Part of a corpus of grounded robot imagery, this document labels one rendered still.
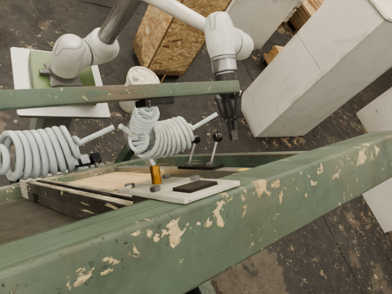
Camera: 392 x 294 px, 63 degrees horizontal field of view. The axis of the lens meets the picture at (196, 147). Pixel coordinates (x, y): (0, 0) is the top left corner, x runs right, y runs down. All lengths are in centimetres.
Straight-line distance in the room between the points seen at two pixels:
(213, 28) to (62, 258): 96
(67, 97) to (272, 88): 327
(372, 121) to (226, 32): 495
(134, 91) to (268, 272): 275
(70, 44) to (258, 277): 230
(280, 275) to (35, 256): 291
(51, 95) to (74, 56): 146
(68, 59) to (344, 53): 227
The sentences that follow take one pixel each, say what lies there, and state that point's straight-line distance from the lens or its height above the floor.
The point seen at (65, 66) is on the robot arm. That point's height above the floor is 97.
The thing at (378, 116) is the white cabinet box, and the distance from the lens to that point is 589.
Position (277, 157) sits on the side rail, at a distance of 116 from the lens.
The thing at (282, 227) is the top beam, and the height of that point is 193.
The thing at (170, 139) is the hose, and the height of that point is 190.
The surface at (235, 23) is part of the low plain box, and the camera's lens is 457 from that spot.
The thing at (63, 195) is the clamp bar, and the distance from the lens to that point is 93.
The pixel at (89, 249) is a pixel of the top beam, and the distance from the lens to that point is 33.
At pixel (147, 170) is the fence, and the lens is 138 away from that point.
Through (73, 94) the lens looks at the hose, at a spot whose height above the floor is 197.
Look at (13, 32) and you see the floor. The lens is 348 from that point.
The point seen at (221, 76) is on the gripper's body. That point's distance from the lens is 113.
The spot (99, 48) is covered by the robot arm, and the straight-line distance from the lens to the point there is 193.
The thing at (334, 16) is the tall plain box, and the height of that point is 145.
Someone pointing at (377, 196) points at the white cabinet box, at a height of 17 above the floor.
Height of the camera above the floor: 228
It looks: 45 degrees down
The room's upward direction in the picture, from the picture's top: 42 degrees clockwise
